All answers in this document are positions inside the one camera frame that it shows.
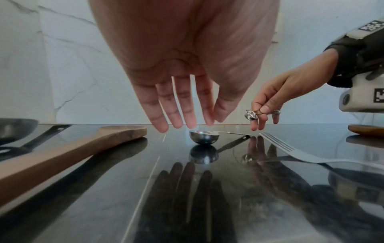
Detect person's left hand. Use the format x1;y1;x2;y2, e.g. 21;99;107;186
88;0;281;133

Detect person's right hand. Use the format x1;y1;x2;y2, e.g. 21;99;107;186
251;48;340;132

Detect steel measuring spoon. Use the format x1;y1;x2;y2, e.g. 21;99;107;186
244;109;282;122
188;129;252;146

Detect steel fork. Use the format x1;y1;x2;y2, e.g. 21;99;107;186
259;132;384;171

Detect orange wooden spoon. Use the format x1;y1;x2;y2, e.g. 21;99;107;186
348;124;384;138

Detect dark brown wooden spoon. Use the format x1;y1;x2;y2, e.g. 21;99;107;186
0;125;148;207

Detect large steel ladle spoon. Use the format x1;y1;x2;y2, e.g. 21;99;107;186
0;118;72;153

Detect black stone countertop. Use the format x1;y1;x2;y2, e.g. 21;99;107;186
0;123;384;243

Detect black right wristband white markers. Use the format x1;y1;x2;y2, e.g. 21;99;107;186
324;20;384;88

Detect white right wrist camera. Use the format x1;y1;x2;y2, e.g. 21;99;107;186
339;71;384;113

